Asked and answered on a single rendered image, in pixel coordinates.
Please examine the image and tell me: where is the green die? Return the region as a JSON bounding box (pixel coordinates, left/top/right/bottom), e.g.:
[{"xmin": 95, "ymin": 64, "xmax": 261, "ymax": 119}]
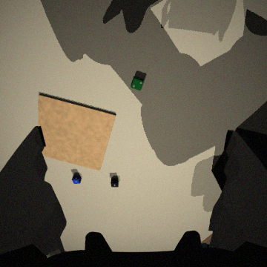
[{"xmin": 131, "ymin": 76, "xmax": 144, "ymax": 90}]

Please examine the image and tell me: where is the tan mat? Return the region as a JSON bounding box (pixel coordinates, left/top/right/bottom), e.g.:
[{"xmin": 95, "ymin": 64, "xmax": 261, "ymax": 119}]
[{"xmin": 39, "ymin": 94, "xmax": 116, "ymax": 171}]

